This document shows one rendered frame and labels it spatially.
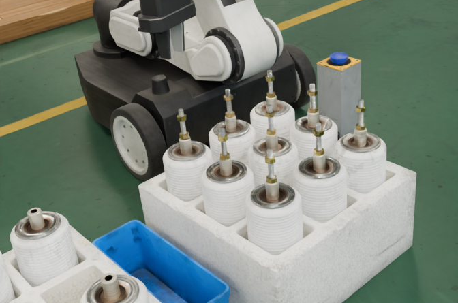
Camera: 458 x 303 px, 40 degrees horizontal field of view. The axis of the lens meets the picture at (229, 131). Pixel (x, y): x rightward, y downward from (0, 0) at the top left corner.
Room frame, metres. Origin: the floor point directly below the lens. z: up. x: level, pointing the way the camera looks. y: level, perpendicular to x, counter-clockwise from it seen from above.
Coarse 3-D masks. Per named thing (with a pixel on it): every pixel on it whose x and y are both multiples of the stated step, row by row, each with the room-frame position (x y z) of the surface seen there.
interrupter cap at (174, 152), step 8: (176, 144) 1.09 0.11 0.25; (192, 144) 1.08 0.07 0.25; (200, 144) 1.08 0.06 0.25; (168, 152) 1.06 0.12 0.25; (176, 152) 1.06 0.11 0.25; (192, 152) 1.06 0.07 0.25; (200, 152) 1.05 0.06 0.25; (176, 160) 1.03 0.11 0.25; (184, 160) 1.02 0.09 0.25; (192, 160) 1.02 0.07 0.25
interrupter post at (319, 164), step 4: (316, 156) 0.94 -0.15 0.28; (320, 156) 0.94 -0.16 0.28; (324, 156) 0.94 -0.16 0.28; (316, 160) 0.94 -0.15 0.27; (320, 160) 0.94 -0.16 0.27; (324, 160) 0.94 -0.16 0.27; (316, 164) 0.94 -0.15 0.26; (320, 164) 0.94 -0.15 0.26; (324, 164) 0.94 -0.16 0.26; (316, 168) 0.94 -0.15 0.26; (320, 168) 0.94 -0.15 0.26; (324, 168) 0.94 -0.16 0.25
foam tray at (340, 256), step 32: (160, 192) 1.04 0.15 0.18; (352, 192) 0.97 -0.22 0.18; (384, 192) 0.96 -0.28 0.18; (160, 224) 1.02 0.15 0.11; (192, 224) 0.93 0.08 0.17; (320, 224) 0.88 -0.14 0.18; (352, 224) 0.89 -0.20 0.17; (384, 224) 0.95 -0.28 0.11; (192, 256) 0.95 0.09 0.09; (224, 256) 0.87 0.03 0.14; (256, 256) 0.81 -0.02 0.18; (288, 256) 0.80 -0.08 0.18; (320, 256) 0.84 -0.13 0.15; (352, 256) 0.89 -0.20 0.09; (384, 256) 0.95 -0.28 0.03; (256, 288) 0.81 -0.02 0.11; (288, 288) 0.78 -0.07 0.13; (320, 288) 0.83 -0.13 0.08; (352, 288) 0.89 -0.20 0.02
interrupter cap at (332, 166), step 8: (304, 160) 0.98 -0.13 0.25; (312, 160) 0.97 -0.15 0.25; (328, 160) 0.97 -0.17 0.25; (336, 160) 0.96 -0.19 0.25; (304, 168) 0.95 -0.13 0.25; (312, 168) 0.95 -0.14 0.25; (328, 168) 0.95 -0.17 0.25; (336, 168) 0.94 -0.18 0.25; (312, 176) 0.92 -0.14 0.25; (320, 176) 0.92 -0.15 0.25; (328, 176) 0.91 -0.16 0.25
